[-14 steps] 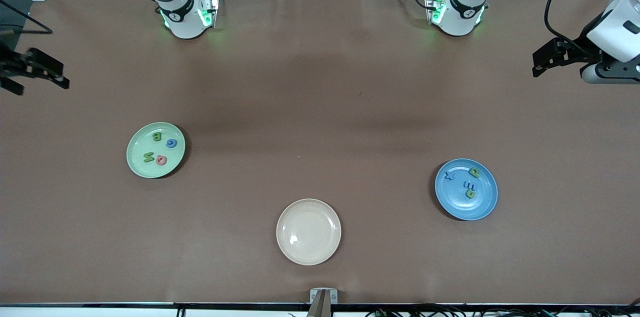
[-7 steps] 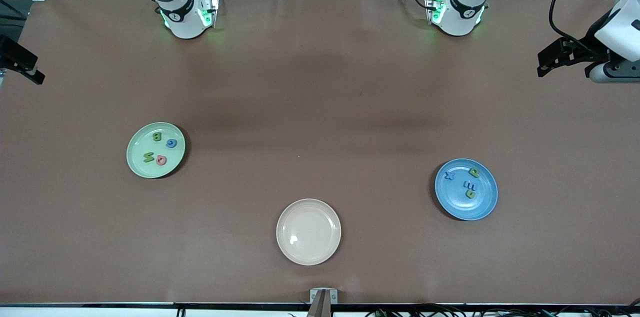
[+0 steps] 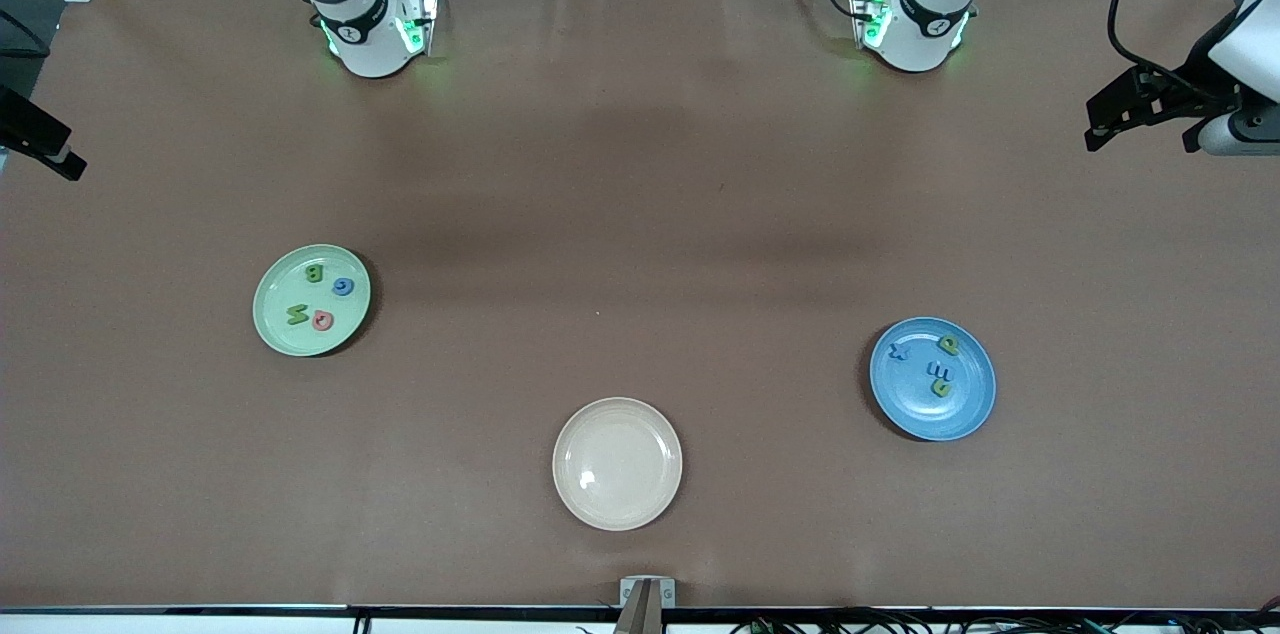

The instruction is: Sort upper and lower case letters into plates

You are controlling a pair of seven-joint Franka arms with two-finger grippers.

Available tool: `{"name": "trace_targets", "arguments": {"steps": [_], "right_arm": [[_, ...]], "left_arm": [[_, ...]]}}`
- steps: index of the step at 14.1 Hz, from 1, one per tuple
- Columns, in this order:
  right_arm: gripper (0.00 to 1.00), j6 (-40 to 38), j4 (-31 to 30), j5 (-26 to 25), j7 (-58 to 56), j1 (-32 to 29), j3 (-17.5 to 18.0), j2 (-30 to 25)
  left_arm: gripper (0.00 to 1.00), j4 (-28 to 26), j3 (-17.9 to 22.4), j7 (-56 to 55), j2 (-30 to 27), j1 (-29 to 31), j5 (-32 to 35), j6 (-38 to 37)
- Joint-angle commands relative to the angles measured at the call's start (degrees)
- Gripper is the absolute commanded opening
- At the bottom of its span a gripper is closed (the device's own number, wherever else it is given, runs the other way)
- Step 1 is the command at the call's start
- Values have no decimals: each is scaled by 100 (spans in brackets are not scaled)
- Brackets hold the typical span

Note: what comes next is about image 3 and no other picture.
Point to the green letter p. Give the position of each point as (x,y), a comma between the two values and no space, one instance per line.
(948,345)

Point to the green letter N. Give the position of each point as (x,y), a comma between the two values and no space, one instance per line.
(941,387)
(298,314)

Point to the pink letter Q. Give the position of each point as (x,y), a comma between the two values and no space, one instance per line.
(316,321)

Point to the blue letter m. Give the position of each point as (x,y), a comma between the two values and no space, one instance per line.
(940,370)

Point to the blue letter G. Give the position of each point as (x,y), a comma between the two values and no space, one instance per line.
(337,287)

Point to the blue letter x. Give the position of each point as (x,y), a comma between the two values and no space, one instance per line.
(897,350)

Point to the green plate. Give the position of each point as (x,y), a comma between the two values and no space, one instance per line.
(280,289)

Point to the blue plate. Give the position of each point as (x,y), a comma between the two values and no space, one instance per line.
(930,414)

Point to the brown table cover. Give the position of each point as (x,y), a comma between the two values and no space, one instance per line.
(640,114)

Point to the beige plate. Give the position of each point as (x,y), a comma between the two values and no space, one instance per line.
(617,464)

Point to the white table edge rail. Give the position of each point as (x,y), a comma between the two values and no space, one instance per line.
(150,624)

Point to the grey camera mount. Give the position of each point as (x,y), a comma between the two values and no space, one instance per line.
(647,604)

